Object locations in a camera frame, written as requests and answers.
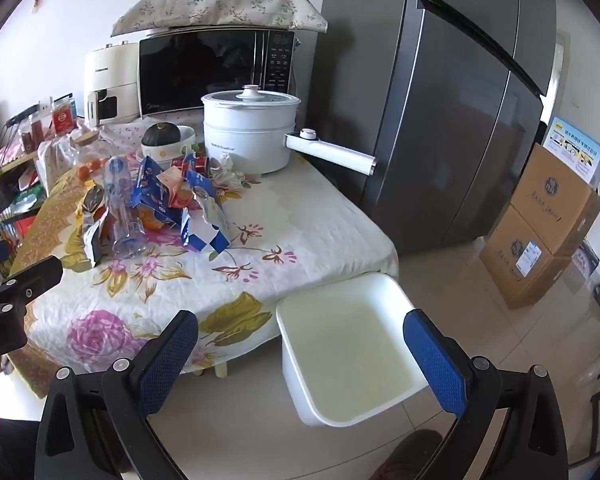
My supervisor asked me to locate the dark green pumpkin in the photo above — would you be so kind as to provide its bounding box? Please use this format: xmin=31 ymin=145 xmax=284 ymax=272
xmin=141 ymin=122 xmax=182 ymax=147

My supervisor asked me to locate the orange snack packet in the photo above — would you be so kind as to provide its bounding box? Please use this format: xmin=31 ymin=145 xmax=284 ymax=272
xmin=167 ymin=167 xmax=202 ymax=211

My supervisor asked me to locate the white floral bowl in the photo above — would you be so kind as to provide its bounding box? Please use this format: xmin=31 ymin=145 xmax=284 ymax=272
xmin=140 ymin=125 xmax=199 ymax=171

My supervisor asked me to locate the glass jar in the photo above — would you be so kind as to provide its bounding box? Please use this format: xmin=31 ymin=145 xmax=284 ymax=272
xmin=70 ymin=129 xmax=107 ymax=182

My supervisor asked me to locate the glass pot lid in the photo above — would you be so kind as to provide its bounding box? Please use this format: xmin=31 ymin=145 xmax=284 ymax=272
xmin=202 ymin=85 xmax=301 ymax=111

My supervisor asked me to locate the floral tablecloth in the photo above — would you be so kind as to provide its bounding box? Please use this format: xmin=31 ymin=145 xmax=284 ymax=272
xmin=7 ymin=110 xmax=400 ymax=401

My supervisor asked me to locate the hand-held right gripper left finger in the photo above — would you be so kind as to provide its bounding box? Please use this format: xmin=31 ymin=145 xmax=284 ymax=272
xmin=35 ymin=309 xmax=199 ymax=480

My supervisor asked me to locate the white electric cooking pot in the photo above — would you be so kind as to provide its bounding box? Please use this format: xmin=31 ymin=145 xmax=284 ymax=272
xmin=201 ymin=85 xmax=379 ymax=177

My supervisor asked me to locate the blue snack wrapper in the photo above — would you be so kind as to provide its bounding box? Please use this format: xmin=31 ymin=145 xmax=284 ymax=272
xmin=132 ymin=156 xmax=181 ymax=213

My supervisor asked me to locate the cardboard box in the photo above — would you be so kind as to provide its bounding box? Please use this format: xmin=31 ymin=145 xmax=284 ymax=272
xmin=479 ymin=207 xmax=588 ymax=311
xmin=511 ymin=143 xmax=600 ymax=256

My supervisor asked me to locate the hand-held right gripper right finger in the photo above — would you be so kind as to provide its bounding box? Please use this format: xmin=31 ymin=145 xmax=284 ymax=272
xmin=402 ymin=309 xmax=570 ymax=480

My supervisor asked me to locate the crumpled white paper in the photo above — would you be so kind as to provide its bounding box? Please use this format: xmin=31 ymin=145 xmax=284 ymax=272
xmin=210 ymin=155 xmax=248 ymax=191

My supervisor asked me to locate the grey refrigerator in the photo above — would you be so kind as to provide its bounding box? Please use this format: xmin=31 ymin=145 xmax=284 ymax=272
xmin=314 ymin=0 xmax=556 ymax=257

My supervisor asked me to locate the blue and white box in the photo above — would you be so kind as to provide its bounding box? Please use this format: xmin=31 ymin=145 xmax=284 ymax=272
xmin=541 ymin=116 xmax=600 ymax=186

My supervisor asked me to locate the golden brown wrapper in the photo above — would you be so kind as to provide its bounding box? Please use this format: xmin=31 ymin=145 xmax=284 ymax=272
xmin=79 ymin=185 xmax=112 ymax=267

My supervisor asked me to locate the red seasoning packet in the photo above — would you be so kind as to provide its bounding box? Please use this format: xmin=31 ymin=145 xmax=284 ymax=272
xmin=51 ymin=99 xmax=77 ymax=136

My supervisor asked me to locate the white plastic bin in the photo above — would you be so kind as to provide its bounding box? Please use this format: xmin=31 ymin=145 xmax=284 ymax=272
xmin=275 ymin=272 xmax=431 ymax=428

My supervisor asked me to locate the clear plastic bag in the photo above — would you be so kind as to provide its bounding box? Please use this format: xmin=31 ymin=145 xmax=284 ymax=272
xmin=34 ymin=139 xmax=81 ymax=198

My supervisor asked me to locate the small blue box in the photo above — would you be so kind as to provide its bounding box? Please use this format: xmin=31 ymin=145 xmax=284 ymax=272
xmin=571 ymin=239 xmax=600 ymax=279

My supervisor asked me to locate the floral cloth cover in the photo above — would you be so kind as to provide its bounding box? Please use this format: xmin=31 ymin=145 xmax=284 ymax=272
xmin=111 ymin=0 xmax=329 ymax=38

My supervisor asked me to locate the white countertop appliance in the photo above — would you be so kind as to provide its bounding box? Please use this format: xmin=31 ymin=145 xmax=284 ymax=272
xmin=84 ymin=41 xmax=141 ymax=126

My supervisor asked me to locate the person's dark clothing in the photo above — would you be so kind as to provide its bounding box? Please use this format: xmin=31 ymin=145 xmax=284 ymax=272
xmin=0 ymin=410 xmax=43 ymax=480

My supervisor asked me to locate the torn blue carton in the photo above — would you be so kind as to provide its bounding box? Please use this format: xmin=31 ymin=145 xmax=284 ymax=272
xmin=180 ymin=180 xmax=231 ymax=253

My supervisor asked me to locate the black microwave oven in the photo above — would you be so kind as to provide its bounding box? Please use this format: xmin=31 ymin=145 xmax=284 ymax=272
xmin=138 ymin=30 xmax=297 ymax=120

